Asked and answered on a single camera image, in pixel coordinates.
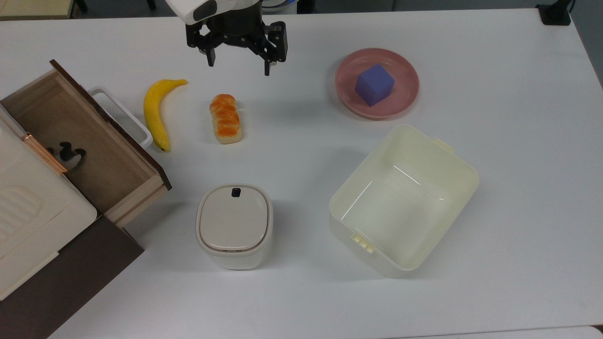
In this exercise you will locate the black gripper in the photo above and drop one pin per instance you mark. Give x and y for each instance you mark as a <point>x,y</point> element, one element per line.
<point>238,23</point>

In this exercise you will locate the wooden drawer with dark front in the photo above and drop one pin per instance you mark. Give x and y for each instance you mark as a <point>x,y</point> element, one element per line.
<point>99,141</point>

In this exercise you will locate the blue and white object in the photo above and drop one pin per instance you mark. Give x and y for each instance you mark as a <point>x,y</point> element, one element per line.
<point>280,4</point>

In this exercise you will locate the orange glazed bread loaf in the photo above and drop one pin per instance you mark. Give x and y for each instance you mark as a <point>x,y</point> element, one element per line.
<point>225,118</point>

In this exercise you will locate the yellow banana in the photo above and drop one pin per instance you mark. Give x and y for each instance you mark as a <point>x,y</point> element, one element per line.
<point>153,113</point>

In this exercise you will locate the purple cube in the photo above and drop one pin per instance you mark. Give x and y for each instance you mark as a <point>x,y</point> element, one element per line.
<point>374,84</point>

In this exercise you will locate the pink plate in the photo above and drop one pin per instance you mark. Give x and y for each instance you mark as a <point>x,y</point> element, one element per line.
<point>400,101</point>

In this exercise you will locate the small beige lidded bin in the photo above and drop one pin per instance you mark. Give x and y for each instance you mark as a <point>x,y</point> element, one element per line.
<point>234,223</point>

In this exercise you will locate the small black object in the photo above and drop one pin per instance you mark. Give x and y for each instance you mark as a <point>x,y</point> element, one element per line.
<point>68,154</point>

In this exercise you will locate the wooden side table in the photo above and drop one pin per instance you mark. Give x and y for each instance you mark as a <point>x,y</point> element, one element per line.
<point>33,7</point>

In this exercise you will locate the cream plastic storage box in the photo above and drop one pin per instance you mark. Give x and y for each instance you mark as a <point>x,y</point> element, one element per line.
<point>405,202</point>

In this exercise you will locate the white countertop appliance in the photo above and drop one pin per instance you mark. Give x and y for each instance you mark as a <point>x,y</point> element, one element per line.
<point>33,212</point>

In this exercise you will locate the dark brown cabinet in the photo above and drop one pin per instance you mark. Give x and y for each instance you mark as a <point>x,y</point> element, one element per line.
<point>70,282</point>

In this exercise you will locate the black table clamp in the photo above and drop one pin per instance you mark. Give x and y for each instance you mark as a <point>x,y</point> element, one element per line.
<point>555,13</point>

